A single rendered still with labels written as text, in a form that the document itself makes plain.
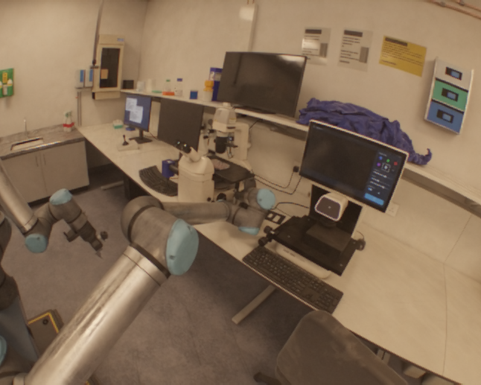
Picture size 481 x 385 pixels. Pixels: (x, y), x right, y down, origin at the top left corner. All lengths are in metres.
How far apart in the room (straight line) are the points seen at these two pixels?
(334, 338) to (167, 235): 0.46
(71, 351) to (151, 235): 0.30
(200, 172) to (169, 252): 0.75
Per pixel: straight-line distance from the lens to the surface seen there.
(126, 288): 0.48
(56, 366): 0.55
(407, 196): 1.54
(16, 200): 0.89
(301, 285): 0.95
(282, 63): 1.63
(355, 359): 0.62
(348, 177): 1.03
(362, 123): 1.30
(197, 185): 1.20
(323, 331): 0.62
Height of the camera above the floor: 1.43
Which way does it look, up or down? 26 degrees down
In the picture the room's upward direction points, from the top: 9 degrees clockwise
